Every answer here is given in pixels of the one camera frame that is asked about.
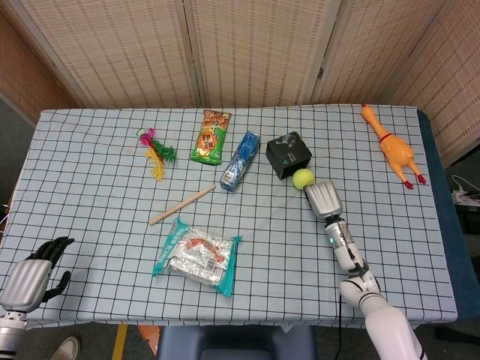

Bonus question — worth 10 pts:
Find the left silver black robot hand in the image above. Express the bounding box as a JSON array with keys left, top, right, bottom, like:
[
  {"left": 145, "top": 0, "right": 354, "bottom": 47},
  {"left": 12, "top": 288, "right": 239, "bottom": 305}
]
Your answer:
[{"left": 0, "top": 236, "right": 76, "bottom": 313}]

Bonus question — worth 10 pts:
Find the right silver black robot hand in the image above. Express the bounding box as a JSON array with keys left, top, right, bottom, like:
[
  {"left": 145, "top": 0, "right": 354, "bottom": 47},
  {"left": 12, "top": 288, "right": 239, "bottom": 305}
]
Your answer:
[{"left": 304, "top": 180, "right": 344, "bottom": 219}]

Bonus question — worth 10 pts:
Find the yellow tennis ball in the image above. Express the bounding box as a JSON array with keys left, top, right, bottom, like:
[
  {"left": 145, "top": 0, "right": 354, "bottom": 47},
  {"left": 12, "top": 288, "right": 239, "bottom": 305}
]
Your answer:
[{"left": 292, "top": 169, "right": 315, "bottom": 191}]

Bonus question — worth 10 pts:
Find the black cardboard box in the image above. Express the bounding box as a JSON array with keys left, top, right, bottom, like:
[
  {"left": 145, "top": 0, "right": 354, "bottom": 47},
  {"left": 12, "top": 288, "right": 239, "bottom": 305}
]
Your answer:
[{"left": 265, "top": 130, "right": 314, "bottom": 181}]

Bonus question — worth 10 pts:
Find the blue rectangular carton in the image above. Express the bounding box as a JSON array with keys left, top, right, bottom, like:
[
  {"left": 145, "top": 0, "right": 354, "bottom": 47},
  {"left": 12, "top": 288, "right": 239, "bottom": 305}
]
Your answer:
[{"left": 219, "top": 130, "right": 262, "bottom": 193}]

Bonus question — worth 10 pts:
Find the beige shoe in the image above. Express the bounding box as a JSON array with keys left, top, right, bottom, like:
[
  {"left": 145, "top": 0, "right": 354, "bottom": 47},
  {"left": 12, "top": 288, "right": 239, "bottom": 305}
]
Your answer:
[{"left": 50, "top": 336, "right": 82, "bottom": 360}]

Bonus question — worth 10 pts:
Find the yellow rubber chicken toy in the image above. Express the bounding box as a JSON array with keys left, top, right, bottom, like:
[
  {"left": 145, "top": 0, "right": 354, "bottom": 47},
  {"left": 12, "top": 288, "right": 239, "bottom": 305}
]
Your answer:
[{"left": 360, "top": 103, "right": 428, "bottom": 190}]

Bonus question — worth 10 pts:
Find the blue checked tablecloth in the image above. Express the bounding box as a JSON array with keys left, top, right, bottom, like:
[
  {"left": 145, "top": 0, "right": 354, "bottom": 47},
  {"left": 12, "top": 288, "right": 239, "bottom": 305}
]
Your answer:
[{"left": 0, "top": 103, "right": 459, "bottom": 331}]

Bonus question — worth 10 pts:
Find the dark blue table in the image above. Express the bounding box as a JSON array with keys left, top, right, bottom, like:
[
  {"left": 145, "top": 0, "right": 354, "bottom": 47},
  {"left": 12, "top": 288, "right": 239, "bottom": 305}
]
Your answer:
[{"left": 418, "top": 108, "right": 480, "bottom": 322}]

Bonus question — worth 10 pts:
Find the green orange snack packet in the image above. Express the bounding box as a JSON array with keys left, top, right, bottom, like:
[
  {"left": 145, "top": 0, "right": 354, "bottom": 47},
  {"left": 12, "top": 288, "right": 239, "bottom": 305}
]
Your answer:
[{"left": 190, "top": 109, "right": 233, "bottom": 167}]

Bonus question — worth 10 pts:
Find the teal silver snack multipack bag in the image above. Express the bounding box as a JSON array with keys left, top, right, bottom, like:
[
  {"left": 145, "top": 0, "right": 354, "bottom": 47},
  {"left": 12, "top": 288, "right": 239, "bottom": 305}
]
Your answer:
[{"left": 151, "top": 217, "right": 243, "bottom": 299}]

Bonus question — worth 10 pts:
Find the white power strip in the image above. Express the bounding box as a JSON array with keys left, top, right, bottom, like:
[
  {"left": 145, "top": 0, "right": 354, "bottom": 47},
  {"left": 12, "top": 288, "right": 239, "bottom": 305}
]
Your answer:
[{"left": 451, "top": 189, "right": 480, "bottom": 207}]

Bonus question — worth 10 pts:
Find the wooden stick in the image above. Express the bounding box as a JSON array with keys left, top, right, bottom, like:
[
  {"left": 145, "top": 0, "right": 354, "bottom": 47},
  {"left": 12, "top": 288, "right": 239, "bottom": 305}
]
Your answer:
[{"left": 148, "top": 184, "right": 218, "bottom": 227}]

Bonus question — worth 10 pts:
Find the woven folding screen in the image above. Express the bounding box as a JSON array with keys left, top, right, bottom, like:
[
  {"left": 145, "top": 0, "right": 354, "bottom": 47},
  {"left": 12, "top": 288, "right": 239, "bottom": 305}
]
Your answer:
[{"left": 0, "top": 0, "right": 480, "bottom": 166}]

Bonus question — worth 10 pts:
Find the dark blue chair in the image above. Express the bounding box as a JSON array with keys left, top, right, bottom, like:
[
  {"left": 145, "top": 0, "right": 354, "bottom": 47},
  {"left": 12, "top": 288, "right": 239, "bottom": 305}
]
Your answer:
[{"left": 156, "top": 325, "right": 317, "bottom": 360}]

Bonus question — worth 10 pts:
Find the colourful feather shuttlecock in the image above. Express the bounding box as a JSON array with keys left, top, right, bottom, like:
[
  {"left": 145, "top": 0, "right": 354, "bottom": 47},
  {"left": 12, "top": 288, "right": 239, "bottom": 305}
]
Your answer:
[{"left": 136, "top": 127, "right": 178, "bottom": 182}]

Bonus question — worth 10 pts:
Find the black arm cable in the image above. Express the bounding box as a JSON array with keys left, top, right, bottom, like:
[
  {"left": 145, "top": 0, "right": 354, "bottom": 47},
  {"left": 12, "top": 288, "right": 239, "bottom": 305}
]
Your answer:
[{"left": 337, "top": 292, "right": 345, "bottom": 360}]

